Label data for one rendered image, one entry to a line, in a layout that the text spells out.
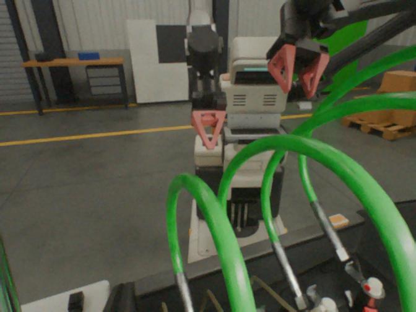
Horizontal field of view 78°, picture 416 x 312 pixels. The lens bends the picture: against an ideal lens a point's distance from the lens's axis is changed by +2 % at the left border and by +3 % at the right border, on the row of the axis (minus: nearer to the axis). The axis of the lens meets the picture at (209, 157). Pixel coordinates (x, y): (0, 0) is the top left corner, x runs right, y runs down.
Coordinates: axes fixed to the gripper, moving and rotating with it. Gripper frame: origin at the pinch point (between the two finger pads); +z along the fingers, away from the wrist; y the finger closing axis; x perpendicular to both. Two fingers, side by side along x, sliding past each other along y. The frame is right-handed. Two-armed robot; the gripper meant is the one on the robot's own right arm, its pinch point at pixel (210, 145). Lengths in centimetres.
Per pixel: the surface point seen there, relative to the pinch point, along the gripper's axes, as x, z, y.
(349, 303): 18.5, 28.3, 4.9
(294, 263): 22.2, 24.4, -22.8
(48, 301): -30.4, 25.9, -7.6
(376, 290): 19.3, 25.9, 10.8
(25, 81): -326, -335, -437
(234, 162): 0.5, 9.8, 18.5
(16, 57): -328, -367, -404
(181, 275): -6.4, 22.4, 7.9
